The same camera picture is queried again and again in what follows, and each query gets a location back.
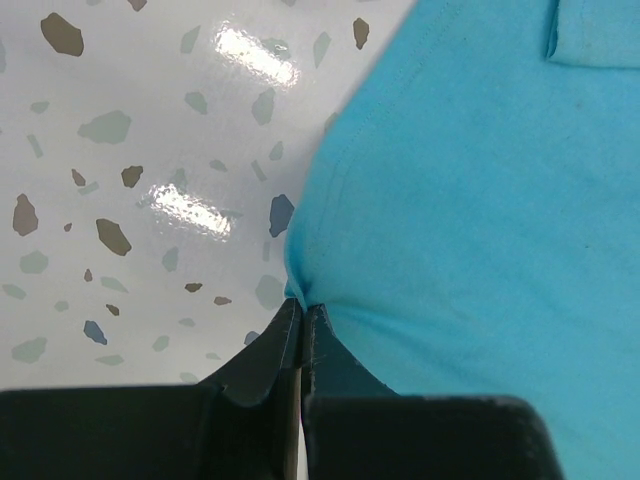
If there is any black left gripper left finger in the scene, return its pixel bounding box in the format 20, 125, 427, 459
1, 300, 302, 479

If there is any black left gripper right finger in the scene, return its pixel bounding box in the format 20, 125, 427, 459
302, 306, 563, 479

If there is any turquoise t shirt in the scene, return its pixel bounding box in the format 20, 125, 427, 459
285, 1, 639, 479

